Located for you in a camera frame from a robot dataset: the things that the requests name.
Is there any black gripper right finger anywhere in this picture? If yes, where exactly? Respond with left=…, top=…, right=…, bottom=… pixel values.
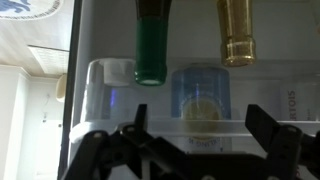
left=245, top=104, right=320, bottom=180

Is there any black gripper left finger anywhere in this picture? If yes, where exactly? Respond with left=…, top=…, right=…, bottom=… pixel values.
left=61, top=104, right=147, bottom=180

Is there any blue lemon sparkling water can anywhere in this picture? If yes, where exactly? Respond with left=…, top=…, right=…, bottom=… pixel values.
left=170, top=65, right=233, bottom=154

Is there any white Stella Artois can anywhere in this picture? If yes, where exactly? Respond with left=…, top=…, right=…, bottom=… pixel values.
left=280, top=74, right=320, bottom=121

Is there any white capped clear bottle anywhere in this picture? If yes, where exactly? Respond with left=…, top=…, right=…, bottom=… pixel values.
left=81, top=58, right=135, bottom=122

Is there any green foil bottle neck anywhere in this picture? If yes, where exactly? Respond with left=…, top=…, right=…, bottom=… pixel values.
left=134, top=0, right=172, bottom=86

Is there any gold foil bottle neck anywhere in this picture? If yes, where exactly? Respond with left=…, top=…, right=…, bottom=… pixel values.
left=217, top=0, right=256, bottom=67

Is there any clear door shelf rail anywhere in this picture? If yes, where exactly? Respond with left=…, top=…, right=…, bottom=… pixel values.
left=69, top=119, right=251, bottom=143

